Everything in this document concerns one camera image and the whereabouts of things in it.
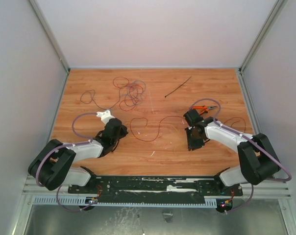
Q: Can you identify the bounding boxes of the long red wire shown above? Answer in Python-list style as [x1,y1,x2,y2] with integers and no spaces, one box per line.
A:
[129,116,247,142]

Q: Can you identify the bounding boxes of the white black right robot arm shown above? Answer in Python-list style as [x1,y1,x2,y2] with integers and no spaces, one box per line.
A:
[183,109,281,195]

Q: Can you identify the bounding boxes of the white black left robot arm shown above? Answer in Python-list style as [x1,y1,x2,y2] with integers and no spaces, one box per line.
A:
[27,118,128,193]

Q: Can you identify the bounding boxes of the orange black needle-nose pliers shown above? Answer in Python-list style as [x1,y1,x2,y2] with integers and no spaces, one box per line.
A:
[192,105,218,115]

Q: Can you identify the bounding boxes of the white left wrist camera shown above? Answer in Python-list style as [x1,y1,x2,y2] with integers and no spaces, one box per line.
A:
[96,109,115,125]

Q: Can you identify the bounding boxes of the dark purple wire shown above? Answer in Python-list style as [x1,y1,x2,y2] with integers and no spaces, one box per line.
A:
[80,83,129,110]

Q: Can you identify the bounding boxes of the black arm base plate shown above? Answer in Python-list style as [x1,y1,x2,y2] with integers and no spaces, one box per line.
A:
[68,176,243,204]

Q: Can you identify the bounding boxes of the grey slotted cable duct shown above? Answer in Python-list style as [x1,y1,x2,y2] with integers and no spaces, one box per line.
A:
[32,195,218,208]

